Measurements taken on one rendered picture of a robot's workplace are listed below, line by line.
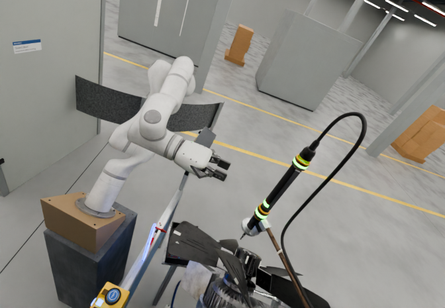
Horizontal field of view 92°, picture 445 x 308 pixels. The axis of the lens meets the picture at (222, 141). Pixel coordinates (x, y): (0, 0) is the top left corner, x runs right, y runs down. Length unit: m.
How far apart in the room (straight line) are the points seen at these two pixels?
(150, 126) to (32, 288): 1.84
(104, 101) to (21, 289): 1.61
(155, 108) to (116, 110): 1.89
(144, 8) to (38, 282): 5.97
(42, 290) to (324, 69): 6.98
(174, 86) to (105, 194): 0.64
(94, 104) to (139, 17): 4.53
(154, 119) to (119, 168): 0.57
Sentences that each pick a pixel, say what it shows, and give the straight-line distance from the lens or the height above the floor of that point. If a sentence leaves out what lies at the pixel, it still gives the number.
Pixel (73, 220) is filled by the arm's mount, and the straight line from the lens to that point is 1.16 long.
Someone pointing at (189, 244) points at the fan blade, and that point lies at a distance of 1.04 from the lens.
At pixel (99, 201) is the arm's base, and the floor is 1.13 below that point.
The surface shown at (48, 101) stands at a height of 0.78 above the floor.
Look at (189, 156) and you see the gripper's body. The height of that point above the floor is 1.67.
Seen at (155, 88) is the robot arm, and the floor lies 1.64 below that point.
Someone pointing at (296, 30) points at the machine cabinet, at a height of 1.88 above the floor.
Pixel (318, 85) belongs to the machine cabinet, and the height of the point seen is 0.85.
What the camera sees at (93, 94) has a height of 0.82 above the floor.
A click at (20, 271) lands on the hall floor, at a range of 2.35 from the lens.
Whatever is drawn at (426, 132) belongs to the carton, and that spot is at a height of 0.90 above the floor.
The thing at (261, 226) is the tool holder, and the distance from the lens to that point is 0.79.
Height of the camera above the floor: 2.10
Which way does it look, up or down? 34 degrees down
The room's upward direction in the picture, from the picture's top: 25 degrees clockwise
